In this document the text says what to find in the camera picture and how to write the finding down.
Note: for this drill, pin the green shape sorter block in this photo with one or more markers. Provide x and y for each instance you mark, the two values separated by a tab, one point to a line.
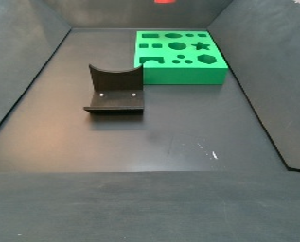
178	57

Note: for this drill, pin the red object at top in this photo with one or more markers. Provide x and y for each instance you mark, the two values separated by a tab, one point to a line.
164	1

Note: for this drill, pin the black curved holder bracket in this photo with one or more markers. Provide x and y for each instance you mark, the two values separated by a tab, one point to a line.
118	90

